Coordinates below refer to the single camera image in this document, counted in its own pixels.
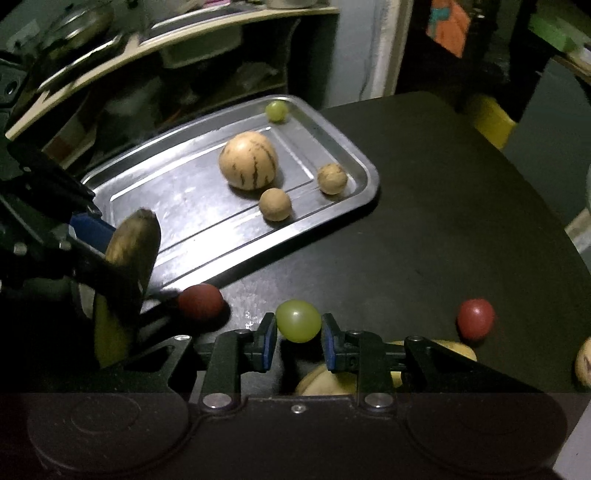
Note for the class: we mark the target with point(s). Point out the yellow jerrycan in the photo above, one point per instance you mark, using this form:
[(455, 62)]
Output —
[(492, 121)]

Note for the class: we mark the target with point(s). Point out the silver metal tray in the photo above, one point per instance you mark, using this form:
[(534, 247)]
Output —
[(209, 227)]

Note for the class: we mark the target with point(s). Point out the wooden counter shelf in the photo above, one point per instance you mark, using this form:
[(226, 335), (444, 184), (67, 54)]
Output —
[(137, 48)]

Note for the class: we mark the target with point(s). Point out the brown round fruit far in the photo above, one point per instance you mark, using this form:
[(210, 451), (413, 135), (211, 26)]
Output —
[(332, 179)]

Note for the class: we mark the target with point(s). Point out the spotted banana long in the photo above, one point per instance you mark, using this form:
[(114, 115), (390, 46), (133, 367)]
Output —
[(322, 382)]

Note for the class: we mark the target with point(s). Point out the brown round fruit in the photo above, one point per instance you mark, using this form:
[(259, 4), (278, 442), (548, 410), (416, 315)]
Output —
[(332, 179), (275, 205)]

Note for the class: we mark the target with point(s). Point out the spotted banana short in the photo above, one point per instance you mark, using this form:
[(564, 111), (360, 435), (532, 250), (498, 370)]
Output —
[(114, 325)]

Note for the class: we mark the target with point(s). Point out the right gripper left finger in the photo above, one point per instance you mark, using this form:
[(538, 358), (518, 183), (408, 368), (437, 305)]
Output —
[(233, 354)]

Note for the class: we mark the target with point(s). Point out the small green grape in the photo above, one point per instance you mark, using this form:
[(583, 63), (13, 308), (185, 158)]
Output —
[(276, 111)]

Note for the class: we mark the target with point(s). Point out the brown round fruit near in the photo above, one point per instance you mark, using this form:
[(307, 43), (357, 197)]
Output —
[(275, 205)]

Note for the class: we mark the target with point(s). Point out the striped tan melon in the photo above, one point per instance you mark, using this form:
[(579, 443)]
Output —
[(249, 161)]

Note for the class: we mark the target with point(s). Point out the metal cooking pot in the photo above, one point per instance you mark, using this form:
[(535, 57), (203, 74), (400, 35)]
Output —
[(77, 26)]

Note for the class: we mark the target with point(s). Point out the large green grape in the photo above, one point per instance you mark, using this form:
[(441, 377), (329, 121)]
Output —
[(298, 321)]

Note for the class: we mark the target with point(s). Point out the red tomato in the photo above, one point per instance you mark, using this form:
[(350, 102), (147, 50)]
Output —
[(475, 319), (201, 301)]

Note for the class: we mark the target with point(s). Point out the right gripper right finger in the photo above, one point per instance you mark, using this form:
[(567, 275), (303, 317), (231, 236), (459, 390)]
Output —
[(366, 356)]

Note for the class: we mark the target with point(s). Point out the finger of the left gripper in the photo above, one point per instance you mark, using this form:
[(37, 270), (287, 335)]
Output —
[(121, 274), (92, 230)]

